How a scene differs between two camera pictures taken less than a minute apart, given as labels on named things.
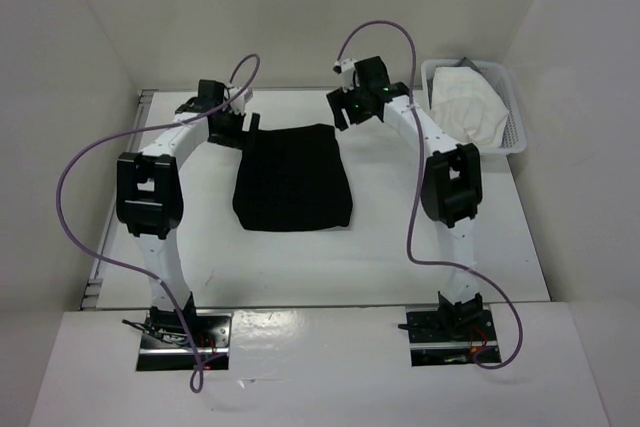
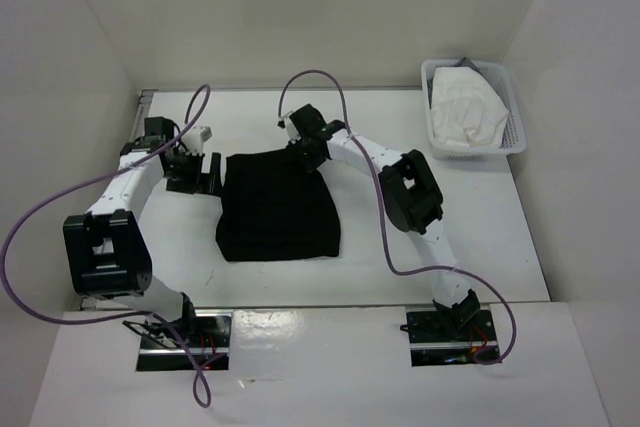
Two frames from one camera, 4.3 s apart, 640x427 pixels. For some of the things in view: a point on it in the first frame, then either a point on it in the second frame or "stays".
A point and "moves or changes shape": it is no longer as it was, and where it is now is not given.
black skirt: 292,179 moves or changes shape
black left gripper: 248,137 → 195,183
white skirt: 467,107 stays
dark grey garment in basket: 465,62 stays
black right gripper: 335,101 → 310,165
